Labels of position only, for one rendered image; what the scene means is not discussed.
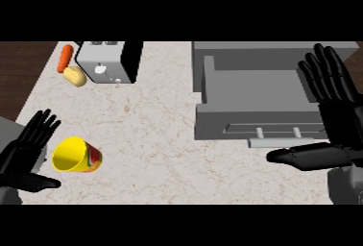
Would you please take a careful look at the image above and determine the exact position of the grey cabinet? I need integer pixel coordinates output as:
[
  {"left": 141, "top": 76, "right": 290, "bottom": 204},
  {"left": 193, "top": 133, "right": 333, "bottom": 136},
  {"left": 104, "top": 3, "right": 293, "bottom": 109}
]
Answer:
[{"left": 191, "top": 40, "right": 360, "bottom": 94}]

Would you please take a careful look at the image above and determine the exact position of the yellow potato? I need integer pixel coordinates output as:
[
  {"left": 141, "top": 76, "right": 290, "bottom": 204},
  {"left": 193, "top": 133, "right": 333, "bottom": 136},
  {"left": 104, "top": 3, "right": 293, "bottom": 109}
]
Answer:
[{"left": 61, "top": 65, "right": 88, "bottom": 88}]

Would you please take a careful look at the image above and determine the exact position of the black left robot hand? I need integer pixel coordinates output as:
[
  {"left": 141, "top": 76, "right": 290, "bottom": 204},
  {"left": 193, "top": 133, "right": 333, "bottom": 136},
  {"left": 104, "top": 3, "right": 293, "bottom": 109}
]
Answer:
[{"left": 0, "top": 109, "right": 61, "bottom": 193}]

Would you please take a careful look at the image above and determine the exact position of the pale drawer handle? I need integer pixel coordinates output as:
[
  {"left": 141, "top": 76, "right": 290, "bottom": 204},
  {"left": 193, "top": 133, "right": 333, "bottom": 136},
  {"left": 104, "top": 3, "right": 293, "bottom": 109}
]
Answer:
[{"left": 246, "top": 126, "right": 315, "bottom": 149}]

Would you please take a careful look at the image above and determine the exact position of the silver toaster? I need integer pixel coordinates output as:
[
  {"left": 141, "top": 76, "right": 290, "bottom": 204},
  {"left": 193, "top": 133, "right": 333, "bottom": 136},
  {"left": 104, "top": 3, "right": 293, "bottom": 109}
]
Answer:
[{"left": 73, "top": 40, "right": 144, "bottom": 85}]

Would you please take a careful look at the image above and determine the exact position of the yellow cup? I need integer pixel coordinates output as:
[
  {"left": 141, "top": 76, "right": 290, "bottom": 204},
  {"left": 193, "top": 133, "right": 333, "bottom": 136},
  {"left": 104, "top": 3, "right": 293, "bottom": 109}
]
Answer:
[{"left": 50, "top": 135, "right": 103, "bottom": 174}]

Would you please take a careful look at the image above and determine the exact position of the orange carrot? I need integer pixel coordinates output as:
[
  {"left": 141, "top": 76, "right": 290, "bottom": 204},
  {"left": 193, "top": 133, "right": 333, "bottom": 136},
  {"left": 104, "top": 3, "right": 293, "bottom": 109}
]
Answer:
[{"left": 54, "top": 43, "right": 75, "bottom": 74}]

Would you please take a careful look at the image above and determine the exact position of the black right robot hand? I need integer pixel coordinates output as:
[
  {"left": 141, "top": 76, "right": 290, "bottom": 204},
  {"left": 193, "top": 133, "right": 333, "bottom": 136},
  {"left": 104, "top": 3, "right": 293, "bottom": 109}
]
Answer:
[{"left": 265, "top": 42, "right": 363, "bottom": 172}]

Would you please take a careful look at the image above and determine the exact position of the grey open drawer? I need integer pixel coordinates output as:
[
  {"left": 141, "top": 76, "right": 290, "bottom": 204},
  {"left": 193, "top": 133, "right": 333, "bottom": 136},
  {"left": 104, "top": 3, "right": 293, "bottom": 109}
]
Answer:
[{"left": 194, "top": 55, "right": 331, "bottom": 141}]

